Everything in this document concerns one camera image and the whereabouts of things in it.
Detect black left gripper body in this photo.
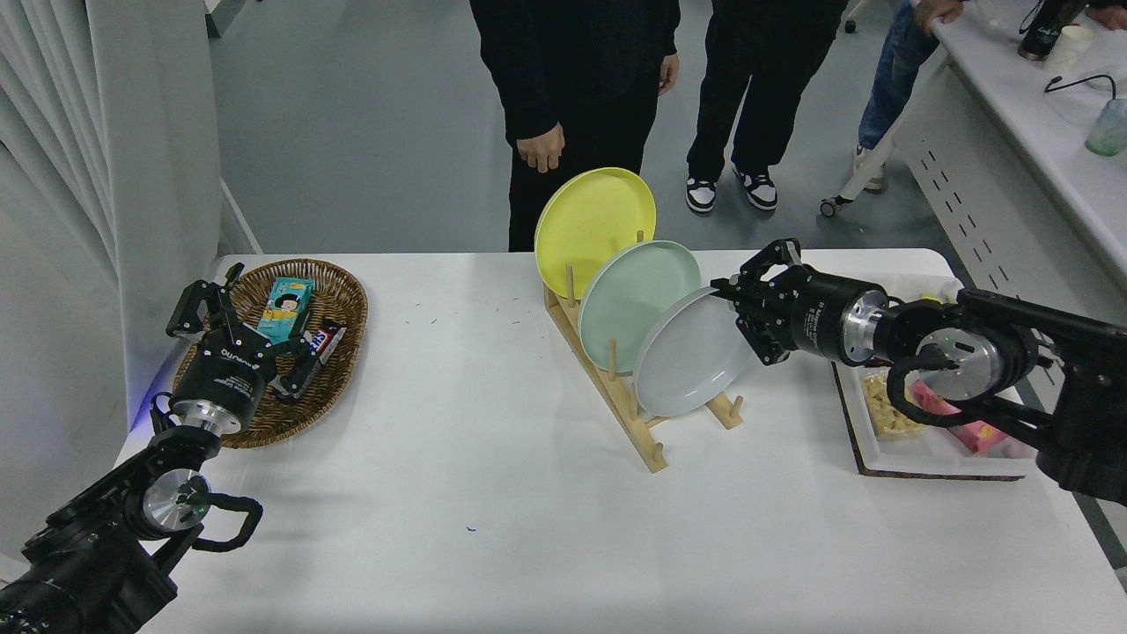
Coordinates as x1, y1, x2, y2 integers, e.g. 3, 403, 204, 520
172, 326, 287, 422

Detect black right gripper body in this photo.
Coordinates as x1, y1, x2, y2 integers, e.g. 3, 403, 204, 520
782, 269, 870, 364

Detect grey plate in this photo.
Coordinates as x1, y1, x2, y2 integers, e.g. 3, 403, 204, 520
634, 286, 758, 418

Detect pale green plate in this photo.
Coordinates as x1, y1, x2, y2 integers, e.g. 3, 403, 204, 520
578, 240, 703, 374

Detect wooden plate rack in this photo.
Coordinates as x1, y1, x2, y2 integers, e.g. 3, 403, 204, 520
543, 229, 746, 475

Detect yellow plate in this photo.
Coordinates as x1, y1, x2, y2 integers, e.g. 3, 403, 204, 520
534, 167, 658, 300

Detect person's right hand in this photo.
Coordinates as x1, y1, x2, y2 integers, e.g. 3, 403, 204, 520
515, 123, 566, 174

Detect dark snack bar white print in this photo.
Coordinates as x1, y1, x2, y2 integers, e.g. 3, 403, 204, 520
289, 321, 348, 393

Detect teal snack box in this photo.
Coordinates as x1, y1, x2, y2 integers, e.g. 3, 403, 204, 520
255, 276, 316, 343

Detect clear pack of beige crackers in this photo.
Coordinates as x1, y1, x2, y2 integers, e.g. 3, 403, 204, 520
861, 372, 927, 439

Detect brown wicker basket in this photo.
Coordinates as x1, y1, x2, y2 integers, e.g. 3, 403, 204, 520
172, 258, 369, 449

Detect white rectangular tray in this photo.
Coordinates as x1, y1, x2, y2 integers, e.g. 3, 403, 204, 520
828, 271, 1040, 479

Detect white curtain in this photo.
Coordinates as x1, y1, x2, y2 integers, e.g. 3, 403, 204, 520
0, 0, 159, 564

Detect person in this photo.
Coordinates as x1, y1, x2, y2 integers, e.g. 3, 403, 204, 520
852, 0, 965, 194
685, 0, 851, 214
468, 0, 683, 253

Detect dark brown tray mat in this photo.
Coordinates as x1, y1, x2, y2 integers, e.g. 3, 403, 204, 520
832, 365, 1027, 482

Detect pink snack packet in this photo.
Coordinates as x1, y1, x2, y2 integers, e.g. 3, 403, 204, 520
910, 380, 1013, 456

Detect white side table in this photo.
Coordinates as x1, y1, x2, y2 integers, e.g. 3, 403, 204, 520
819, 0, 1127, 397

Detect black drink bottle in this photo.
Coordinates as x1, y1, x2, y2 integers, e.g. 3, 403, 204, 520
1019, 0, 1086, 63

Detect white paper cup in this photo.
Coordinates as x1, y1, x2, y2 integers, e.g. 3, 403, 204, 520
1043, 25, 1095, 74

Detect thin black cable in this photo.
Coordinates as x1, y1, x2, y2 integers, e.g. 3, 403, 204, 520
1045, 74, 1117, 98

